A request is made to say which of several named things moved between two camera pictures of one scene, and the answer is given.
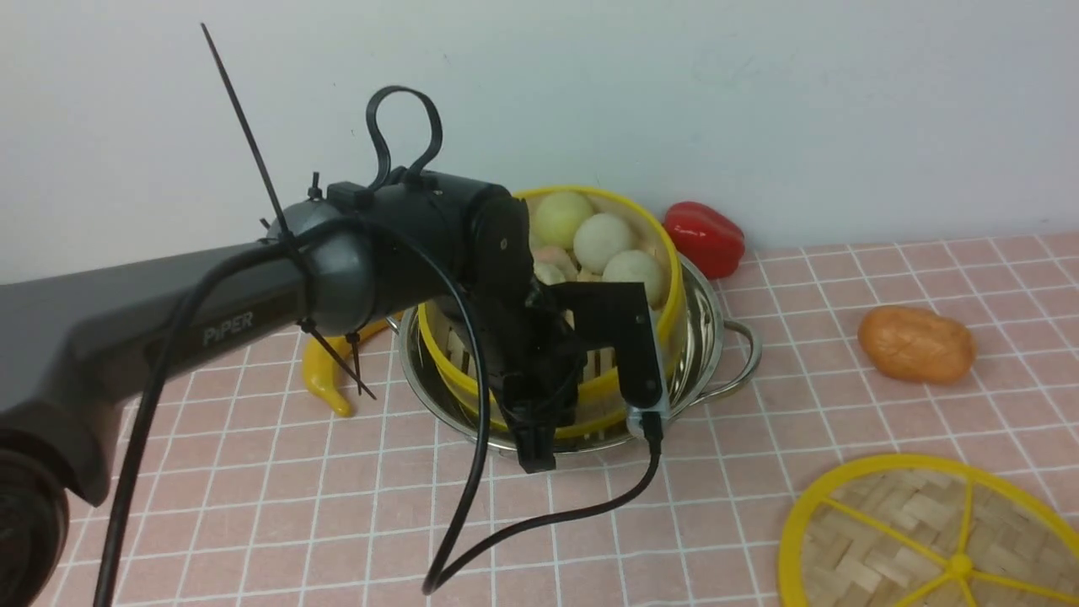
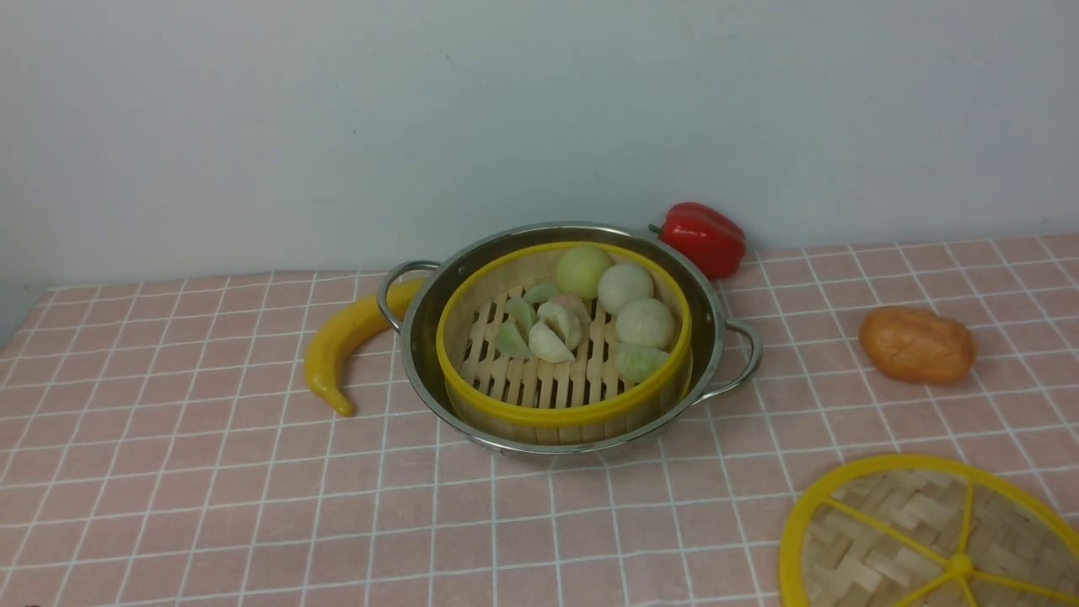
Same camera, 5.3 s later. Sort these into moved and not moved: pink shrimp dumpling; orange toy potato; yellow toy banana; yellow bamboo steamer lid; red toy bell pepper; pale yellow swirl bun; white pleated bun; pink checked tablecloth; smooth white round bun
Moved: pink shrimp dumpling; smooth white round bun; white pleated bun; pale yellow swirl bun
Not moved: yellow toy banana; yellow bamboo steamer lid; red toy bell pepper; orange toy potato; pink checked tablecloth
